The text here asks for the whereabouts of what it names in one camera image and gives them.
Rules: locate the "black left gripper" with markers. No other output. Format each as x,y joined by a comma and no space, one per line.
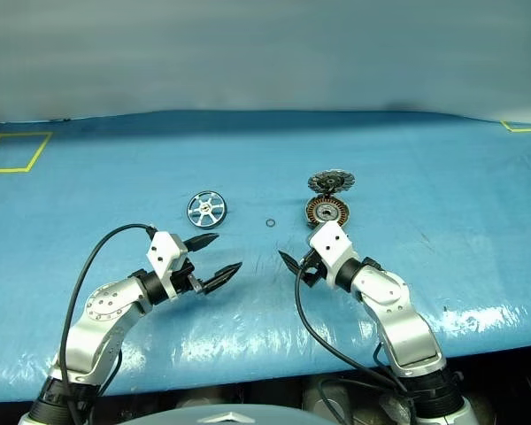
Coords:
187,279

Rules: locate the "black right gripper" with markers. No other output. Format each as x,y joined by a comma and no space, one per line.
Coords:
312,272

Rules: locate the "copper wound motor stator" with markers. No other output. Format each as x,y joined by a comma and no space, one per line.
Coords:
325,210

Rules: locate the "silver finned rotor disc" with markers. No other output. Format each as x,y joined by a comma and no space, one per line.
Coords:
332,181

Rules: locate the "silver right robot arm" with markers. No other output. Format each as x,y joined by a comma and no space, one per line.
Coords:
402,319

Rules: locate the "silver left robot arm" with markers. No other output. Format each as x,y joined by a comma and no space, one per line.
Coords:
102,319

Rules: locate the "blue table cover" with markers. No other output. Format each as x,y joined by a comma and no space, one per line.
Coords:
115,186

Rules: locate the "grey rounded shape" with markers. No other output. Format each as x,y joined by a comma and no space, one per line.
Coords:
325,400

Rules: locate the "grey robot torso with chevron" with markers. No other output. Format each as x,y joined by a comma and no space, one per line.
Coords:
221,416

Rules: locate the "white crumpled material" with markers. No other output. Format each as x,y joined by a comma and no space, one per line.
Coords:
394,409

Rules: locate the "yellow tape rectangle outline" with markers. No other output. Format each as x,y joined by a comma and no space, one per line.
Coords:
39,152

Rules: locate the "yellow tape corner mark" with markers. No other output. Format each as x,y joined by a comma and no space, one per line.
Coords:
520,129

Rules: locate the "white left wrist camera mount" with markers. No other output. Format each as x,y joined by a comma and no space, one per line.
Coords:
166,252

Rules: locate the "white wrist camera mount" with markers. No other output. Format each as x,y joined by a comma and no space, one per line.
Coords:
334,248
166,252

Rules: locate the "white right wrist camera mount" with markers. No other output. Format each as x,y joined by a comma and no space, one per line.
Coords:
334,248

